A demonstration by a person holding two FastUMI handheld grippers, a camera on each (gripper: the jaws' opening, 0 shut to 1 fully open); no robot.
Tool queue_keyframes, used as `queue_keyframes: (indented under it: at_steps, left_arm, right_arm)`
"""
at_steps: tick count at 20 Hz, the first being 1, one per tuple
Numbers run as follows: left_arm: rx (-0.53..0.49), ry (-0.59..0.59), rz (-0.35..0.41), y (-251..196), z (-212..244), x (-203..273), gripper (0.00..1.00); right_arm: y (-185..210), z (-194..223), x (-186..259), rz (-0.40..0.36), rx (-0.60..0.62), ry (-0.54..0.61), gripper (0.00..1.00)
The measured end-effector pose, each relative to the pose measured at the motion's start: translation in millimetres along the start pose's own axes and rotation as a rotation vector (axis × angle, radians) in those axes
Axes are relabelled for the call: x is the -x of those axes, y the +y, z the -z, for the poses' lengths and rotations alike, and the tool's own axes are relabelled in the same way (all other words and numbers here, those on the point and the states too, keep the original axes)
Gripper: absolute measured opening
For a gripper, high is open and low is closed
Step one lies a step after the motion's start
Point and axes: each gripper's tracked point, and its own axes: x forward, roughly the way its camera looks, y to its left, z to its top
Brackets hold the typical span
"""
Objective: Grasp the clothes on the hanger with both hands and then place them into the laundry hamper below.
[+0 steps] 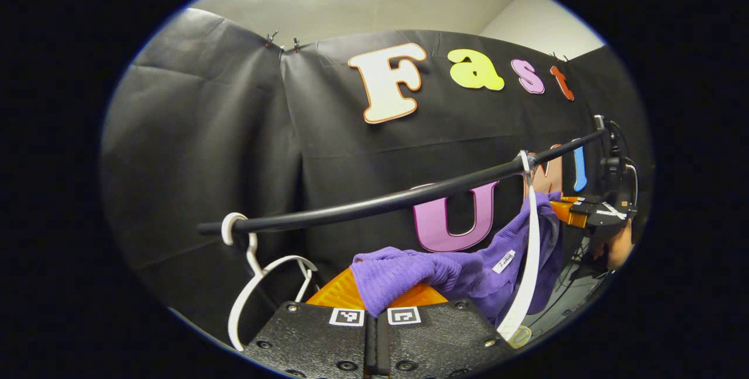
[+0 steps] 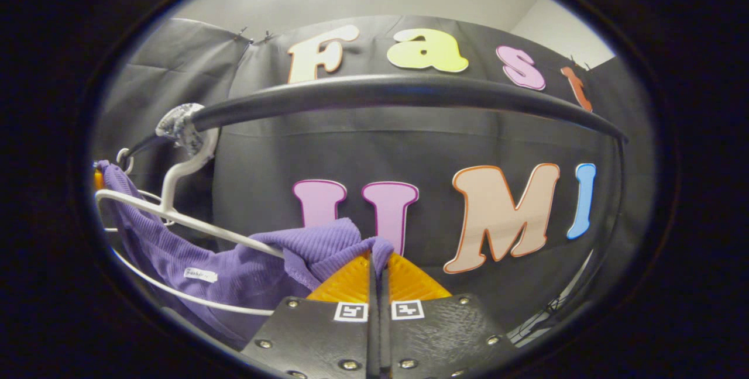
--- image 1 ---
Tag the white plastic hanger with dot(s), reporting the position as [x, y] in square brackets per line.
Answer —
[529, 250]
[253, 259]

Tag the black clothes rack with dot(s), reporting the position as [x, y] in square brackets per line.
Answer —
[351, 209]

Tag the purple jacket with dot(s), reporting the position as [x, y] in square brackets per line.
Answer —
[445, 274]

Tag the black backdrop cloth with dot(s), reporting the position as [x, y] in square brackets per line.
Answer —
[205, 133]

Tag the cream laundry hamper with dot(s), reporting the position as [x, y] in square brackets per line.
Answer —
[519, 337]

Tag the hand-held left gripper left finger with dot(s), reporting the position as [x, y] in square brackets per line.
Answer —
[316, 338]

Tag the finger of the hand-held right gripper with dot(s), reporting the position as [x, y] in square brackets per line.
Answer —
[576, 215]
[572, 198]

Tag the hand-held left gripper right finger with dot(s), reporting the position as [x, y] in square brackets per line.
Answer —
[433, 338]

